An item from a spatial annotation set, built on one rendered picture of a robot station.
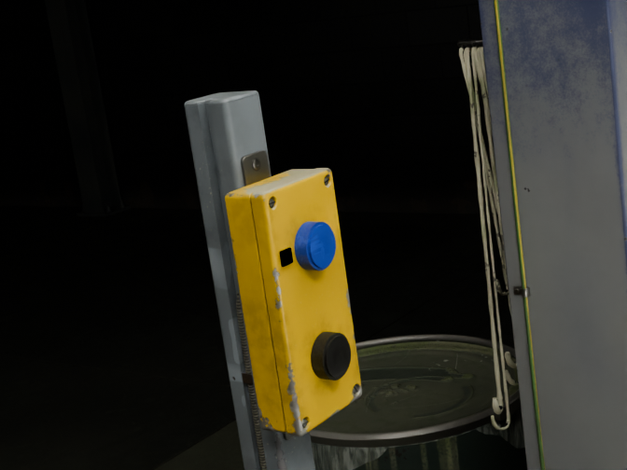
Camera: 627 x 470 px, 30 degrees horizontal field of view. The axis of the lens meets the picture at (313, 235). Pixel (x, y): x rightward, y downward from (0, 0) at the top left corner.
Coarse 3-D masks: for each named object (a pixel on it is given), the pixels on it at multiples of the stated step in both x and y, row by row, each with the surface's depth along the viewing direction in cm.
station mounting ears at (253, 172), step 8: (256, 152) 122; (264, 152) 123; (248, 160) 121; (256, 160) 121; (264, 160) 123; (248, 168) 121; (256, 168) 121; (264, 168) 123; (248, 176) 121; (256, 176) 122; (264, 176) 123; (248, 184) 121
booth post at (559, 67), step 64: (512, 0) 151; (576, 0) 146; (512, 64) 153; (576, 64) 148; (512, 128) 156; (576, 128) 150; (576, 192) 153; (512, 256) 161; (576, 256) 155; (512, 320) 164; (576, 320) 158; (576, 384) 161; (576, 448) 163
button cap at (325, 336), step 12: (324, 336) 122; (336, 336) 122; (312, 348) 121; (324, 348) 120; (336, 348) 122; (348, 348) 123; (312, 360) 121; (324, 360) 120; (336, 360) 122; (348, 360) 123; (324, 372) 121; (336, 372) 122
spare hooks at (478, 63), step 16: (480, 48) 161; (464, 64) 164; (480, 64) 162; (480, 80) 163; (480, 112) 164; (480, 128) 164; (480, 144) 165; (480, 176) 166; (480, 192) 167; (496, 192) 168; (480, 208) 167; (496, 208) 169; (496, 224) 170; (496, 288) 170; (496, 304) 170; (496, 352) 171; (496, 368) 172; (496, 384) 172; (512, 384) 176; (496, 400) 170
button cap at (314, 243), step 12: (300, 228) 119; (312, 228) 118; (324, 228) 119; (300, 240) 118; (312, 240) 118; (324, 240) 119; (300, 252) 118; (312, 252) 118; (324, 252) 119; (300, 264) 119; (312, 264) 118; (324, 264) 119
